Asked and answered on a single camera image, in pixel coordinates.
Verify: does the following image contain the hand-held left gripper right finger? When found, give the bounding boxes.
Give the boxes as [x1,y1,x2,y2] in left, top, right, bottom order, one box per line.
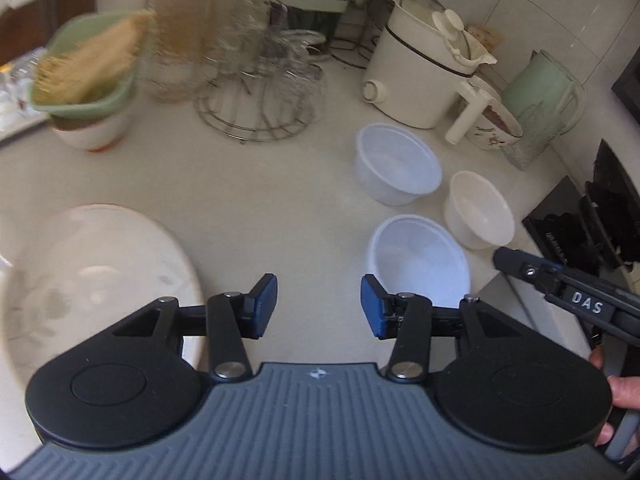
[361,274,526,382]

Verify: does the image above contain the green chopstick holder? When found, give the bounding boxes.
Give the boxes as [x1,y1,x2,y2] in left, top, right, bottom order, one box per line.
[260,0,351,38]

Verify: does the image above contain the small white ceramic bowl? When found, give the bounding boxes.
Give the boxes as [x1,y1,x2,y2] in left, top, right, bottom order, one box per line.
[443,170,516,251]

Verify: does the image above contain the grey floral white plate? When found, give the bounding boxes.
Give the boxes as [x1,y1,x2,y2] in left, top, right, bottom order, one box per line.
[0,203,207,401]

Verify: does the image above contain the person's right hand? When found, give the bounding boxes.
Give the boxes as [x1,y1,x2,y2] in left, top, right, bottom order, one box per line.
[590,347,640,445]

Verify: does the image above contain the dried noodles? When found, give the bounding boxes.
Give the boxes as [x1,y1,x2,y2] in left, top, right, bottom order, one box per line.
[34,12,153,107]

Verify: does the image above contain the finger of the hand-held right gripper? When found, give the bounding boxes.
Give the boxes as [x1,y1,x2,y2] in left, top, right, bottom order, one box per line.
[492,246,566,301]

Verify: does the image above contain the floral ceramic bowl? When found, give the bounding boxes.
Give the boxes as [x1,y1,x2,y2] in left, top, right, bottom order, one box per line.
[462,77,527,152]

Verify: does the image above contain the clear plastic bowl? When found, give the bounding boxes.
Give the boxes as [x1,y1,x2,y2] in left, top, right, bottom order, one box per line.
[366,214,472,311]
[353,122,444,207]

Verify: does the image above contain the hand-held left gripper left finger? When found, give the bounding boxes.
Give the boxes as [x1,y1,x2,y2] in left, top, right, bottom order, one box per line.
[112,274,278,383]

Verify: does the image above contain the black gas stove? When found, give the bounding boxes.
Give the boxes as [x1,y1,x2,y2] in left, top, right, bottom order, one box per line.
[521,139,640,273]

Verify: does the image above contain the white electric kettle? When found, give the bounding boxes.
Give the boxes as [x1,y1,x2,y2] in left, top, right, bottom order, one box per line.
[362,0,499,146]

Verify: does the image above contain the metal utensil stand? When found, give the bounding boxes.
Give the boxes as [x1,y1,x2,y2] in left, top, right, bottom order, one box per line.
[327,0,396,70]

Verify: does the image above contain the wire cup rack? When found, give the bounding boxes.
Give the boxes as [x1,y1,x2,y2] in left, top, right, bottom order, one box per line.
[193,62,327,145]

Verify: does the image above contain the green plastic pitcher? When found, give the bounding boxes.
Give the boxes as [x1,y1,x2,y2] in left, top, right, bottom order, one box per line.
[500,50,587,172]

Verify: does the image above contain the white bowl with red foot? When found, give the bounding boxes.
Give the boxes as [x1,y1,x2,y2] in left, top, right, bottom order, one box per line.
[50,85,136,153]

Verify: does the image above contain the group of clear glass cups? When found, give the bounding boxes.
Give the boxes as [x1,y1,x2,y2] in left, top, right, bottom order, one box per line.
[207,0,326,106]

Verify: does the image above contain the red lid plastic jar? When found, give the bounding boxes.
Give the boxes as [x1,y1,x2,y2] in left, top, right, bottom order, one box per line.
[141,0,213,107]

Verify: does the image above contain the green bowl with noodles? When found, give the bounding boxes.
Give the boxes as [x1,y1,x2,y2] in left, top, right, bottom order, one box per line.
[29,10,147,119]

